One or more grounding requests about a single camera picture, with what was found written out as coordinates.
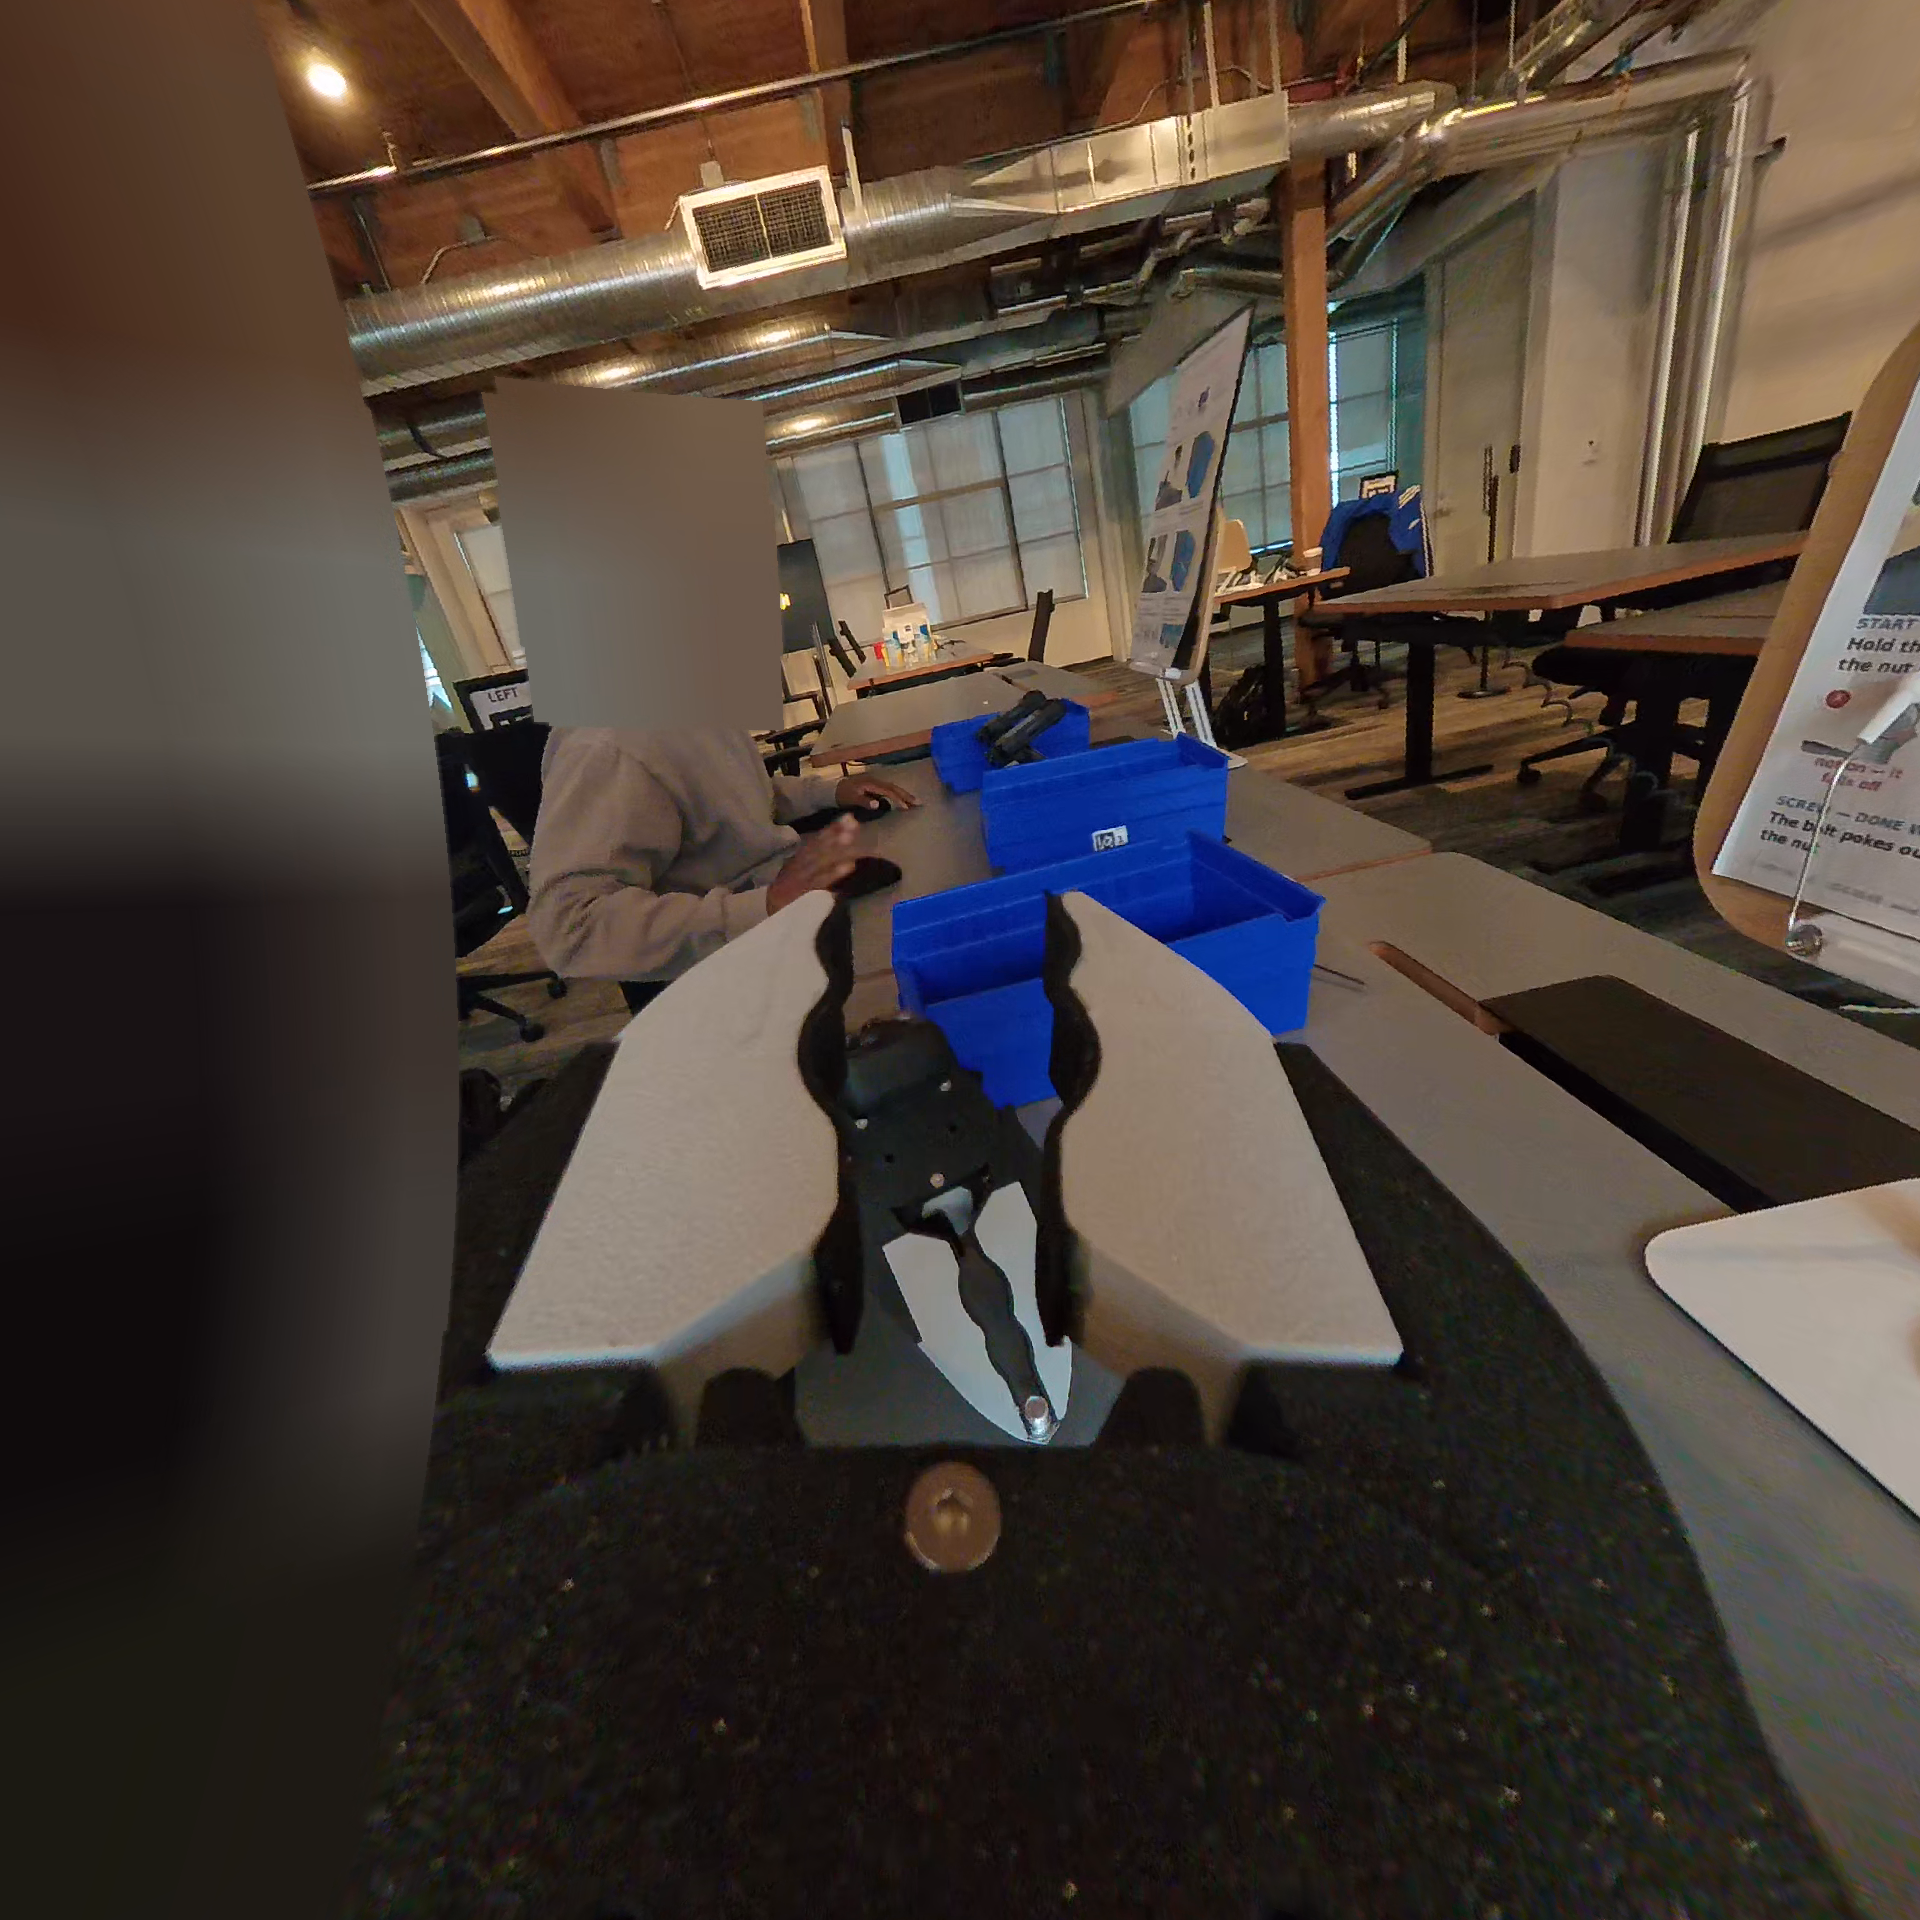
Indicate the printed instruction sheet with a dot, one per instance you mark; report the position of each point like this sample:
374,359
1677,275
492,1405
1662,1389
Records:
1821,750

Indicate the wooden table with bottles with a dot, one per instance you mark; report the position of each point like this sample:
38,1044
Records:
929,659

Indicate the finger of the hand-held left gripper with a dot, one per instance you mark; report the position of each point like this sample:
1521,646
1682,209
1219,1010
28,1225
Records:
945,1305
1027,1275

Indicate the blue plastic bin with label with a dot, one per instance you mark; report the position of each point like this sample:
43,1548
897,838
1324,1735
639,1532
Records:
1050,819

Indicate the wooden post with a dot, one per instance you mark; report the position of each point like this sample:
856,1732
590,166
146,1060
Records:
1306,374

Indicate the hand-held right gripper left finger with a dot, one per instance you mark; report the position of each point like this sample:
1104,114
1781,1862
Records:
676,1170

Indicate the black mesh office chair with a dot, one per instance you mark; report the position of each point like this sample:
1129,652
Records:
1754,496

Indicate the black mat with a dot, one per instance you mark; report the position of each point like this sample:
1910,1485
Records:
1694,1079

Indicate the silver vertical duct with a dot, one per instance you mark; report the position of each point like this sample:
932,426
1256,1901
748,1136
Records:
1717,346

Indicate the silver bolt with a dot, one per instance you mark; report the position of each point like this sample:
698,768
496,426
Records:
1035,1415

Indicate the large grid window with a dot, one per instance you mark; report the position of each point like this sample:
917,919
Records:
961,510

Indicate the wooden instruction board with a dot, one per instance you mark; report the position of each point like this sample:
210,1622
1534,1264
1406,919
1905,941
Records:
1747,721

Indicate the round ceiling light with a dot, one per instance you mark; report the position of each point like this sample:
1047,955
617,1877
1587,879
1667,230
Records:
327,76

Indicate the white air vent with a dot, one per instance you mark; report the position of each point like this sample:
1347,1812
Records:
757,224

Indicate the white printed sign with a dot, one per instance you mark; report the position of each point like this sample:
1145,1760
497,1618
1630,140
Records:
490,702

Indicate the black display screen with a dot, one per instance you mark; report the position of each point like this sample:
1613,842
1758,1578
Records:
800,593

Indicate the black handheld device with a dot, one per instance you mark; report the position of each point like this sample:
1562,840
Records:
1020,725

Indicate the blue jacket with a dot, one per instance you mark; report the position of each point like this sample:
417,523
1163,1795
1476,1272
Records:
1387,526

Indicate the poster on white easel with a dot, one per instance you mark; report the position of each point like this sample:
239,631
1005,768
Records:
1193,496

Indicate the long wooden desk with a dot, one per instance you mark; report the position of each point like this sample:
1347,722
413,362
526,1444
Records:
1576,575

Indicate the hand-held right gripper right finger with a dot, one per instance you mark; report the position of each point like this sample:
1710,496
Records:
1216,1170

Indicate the silver spiral duct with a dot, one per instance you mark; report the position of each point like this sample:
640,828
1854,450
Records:
526,300

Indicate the black backpack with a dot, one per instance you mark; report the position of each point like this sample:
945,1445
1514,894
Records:
1242,705

